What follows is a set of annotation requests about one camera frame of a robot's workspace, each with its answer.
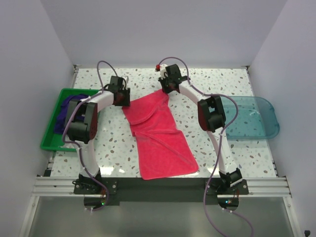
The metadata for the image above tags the pink towel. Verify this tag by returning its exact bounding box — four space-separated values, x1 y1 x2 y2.
122 90 198 180

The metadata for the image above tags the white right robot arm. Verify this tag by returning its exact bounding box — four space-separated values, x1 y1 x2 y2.
155 64 242 194

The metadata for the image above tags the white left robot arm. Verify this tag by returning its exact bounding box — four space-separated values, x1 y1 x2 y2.
62 76 130 194

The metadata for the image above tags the purple towel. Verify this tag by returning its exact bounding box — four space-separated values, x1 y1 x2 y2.
53 94 88 134

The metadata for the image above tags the green plastic bin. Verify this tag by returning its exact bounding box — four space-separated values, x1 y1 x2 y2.
40 88 98 152

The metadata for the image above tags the teal transparent plastic tray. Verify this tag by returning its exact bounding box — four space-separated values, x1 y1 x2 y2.
221 96 280 140

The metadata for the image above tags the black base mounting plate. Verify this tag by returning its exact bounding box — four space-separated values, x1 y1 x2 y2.
72 177 249 206

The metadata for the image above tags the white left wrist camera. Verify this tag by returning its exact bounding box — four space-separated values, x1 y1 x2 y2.
122 76 129 86

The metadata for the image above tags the aluminium frame rail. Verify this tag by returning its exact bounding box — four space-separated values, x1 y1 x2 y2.
31 158 289 197

